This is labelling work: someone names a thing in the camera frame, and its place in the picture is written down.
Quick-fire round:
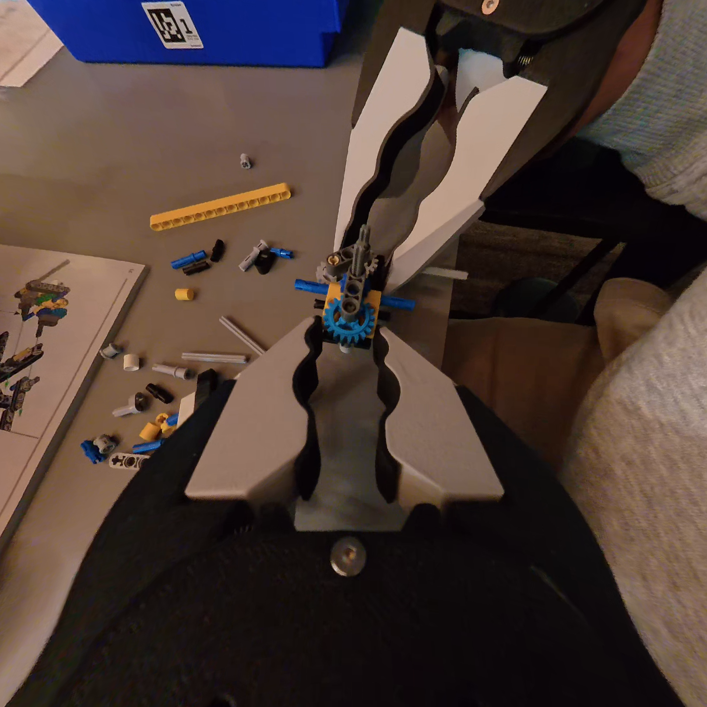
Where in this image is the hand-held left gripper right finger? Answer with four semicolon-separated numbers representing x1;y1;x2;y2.
373;326;506;513

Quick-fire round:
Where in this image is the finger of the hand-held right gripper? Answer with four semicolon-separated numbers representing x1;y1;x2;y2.
333;27;449;255
384;74;549;293

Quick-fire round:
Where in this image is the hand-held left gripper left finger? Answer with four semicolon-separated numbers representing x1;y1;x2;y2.
185;316;324;504

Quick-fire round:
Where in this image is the black lego frame assembly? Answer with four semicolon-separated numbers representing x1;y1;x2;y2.
176;369;222;429

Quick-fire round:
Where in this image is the lego gear assembly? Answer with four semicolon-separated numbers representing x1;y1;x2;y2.
294;224;469;354

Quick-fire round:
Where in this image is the person's right forearm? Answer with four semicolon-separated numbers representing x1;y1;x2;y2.
574;0;707;219

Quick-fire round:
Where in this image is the yellow lego connector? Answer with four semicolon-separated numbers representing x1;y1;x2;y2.
138;411;177;442

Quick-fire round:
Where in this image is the long yellow lego beam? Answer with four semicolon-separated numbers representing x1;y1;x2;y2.
150;183;292;232

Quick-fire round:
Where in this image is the lego instruction booklet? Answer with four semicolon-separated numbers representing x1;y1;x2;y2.
0;244;150;556

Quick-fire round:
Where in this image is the blue plastic storage bin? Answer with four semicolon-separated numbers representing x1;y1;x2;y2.
25;0;350;68

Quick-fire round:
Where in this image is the white paper sheet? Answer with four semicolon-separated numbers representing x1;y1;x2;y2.
0;0;64;88

